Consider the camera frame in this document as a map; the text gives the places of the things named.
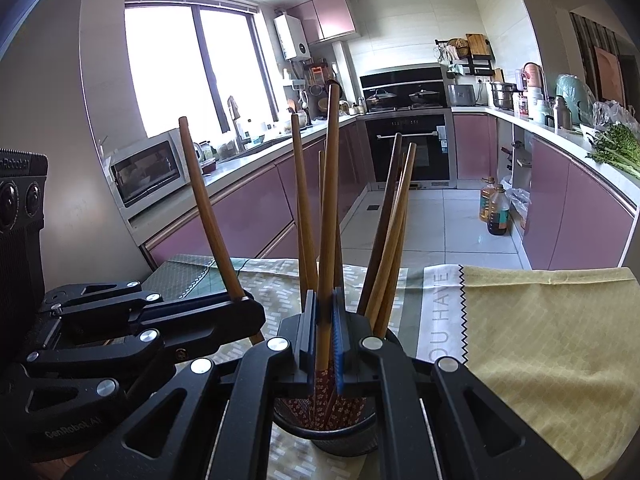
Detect bundle of wooden chopsticks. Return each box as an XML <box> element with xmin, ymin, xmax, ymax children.
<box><xmin>290</xmin><ymin>112</ymin><xmax>418</xmax><ymax>431</ymax></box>

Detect white microwave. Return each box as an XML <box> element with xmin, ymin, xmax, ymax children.
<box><xmin>109</xmin><ymin>129</ymin><xmax>187</xmax><ymax>208</ymax></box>

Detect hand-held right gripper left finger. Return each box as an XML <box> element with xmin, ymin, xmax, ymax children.
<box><xmin>65</xmin><ymin>290</ymin><xmax>321</xmax><ymax>480</ymax></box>

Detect brown picture board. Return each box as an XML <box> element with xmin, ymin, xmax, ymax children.
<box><xmin>594</xmin><ymin>46</ymin><xmax>626</xmax><ymax>106</ymax></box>

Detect white water heater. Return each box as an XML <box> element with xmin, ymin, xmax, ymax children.
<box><xmin>273</xmin><ymin>13</ymin><xmax>311</xmax><ymax>61</ymax></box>

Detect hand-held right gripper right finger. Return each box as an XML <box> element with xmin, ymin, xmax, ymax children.
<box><xmin>331</xmin><ymin>287</ymin><xmax>583</xmax><ymax>480</ymax></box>

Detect pink kitchen base cabinets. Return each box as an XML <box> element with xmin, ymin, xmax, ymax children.
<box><xmin>452</xmin><ymin>110</ymin><xmax>640</xmax><ymax>272</ymax></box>
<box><xmin>140</xmin><ymin>115</ymin><xmax>373</xmax><ymax>281</ymax></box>

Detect black glass stove hood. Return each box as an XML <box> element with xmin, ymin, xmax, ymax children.
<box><xmin>360</xmin><ymin>65</ymin><xmax>448</xmax><ymax>111</ymax></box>

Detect striped curtain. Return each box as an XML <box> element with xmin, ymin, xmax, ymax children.
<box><xmin>570</xmin><ymin>10</ymin><xmax>626</xmax><ymax>106</ymax></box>

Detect metal faucet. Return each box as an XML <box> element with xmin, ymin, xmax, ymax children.
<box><xmin>227</xmin><ymin>96</ymin><xmax>246</xmax><ymax>151</ymax></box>

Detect pink wall cabinet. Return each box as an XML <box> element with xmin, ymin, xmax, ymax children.
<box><xmin>287</xmin><ymin>0</ymin><xmax>357</xmax><ymax>43</ymax></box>

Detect tall grey refrigerator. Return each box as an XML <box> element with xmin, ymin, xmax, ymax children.
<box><xmin>0</xmin><ymin>0</ymin><xmax>151</xmax><ymax>291</ymax></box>

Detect white plastic bag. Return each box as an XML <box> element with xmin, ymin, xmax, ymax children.
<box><xmin>502</xmin><ymin>187</ymin><xmax>531</xmax><ymax>231</ymax></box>

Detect black mesh utensil holder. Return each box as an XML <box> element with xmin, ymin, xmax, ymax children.
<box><xmin>272</xmin><ymin>310</ymin><xmax>406</xmax><ymax>457</ymax></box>

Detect patterned yellow green tablecloth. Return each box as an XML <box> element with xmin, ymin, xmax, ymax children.
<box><xmin>150</xmin><ymin>254</ymin><xmax>640</xmax><ymax>480</ymax></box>

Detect steel thermos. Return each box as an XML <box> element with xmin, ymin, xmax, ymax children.
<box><xmin>554</xmin><ymin>95</ymin><xmax>572</xmax><ymax>130</ymax></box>

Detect clear plastic bag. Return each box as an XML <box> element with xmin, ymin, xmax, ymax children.
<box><xmin>592</xmin><ymin>101</ymin><xmax>638</xmax><ymax>131</ymax></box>

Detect kitchen window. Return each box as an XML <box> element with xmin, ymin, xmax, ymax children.
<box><xmin>124</xmin><ymin>2</ymin><xmax>278</xmax><ymax>138</ymax></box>

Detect red-handled wooden chopstick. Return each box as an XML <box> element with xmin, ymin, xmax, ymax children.
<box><xmin>314</xmin><ymin>84</ymin><xmax>342</xmax><ymax>396</ymax></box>
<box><xmin>178</xmin><ymin>116</ymin><xmax>265</xmax><ymax>346</ymax></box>

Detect teal kitchen appliance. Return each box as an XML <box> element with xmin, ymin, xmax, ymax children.
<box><xmin>556</xmin><ymin>74</ymin><xmax>596</xmax><ymax>126</ymax></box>

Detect built-in black oven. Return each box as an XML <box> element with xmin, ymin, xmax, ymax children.
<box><xmin>365</xmin><ymin>112</ymin><xmax>453</xmax><ymax>186</ymax></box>

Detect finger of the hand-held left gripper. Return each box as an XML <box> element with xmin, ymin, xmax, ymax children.
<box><xmin>40</xmin><ymin>280</ymin><xmax>246</xmax><ymax>318</ymax></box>
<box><xmin>24</xmin><ymin>299</ymin><xmax>267</xmax><ymax>367</ymax></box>

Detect silver toaster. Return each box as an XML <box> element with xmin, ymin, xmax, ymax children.
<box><xmin>447</xmin><ymin>84</ymin><xmax>476</xmax><ymax>107</ymax></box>

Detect stainless steel pot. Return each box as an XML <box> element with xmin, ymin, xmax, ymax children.
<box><xmin>490</xmin><ymin>81</ymin><xmax>516</xmax><ymax>110</ymax></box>

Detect black wall rack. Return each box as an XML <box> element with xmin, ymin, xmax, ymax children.
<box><xmin>435</xmin><ymin>35</ymin><xmax>496</xmax><ymax>77</ymax></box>

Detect green leafy vegetables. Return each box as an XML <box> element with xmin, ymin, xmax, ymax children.
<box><xmin>586</xmin><ymin>122</ymin><xmax>640</xmax><ymax>178</ymax></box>

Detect pink kettle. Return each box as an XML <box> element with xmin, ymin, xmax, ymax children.
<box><xmin>521</xmin><ymin>62</ymin><xmax>545</xmax><ymax>92</ymax></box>

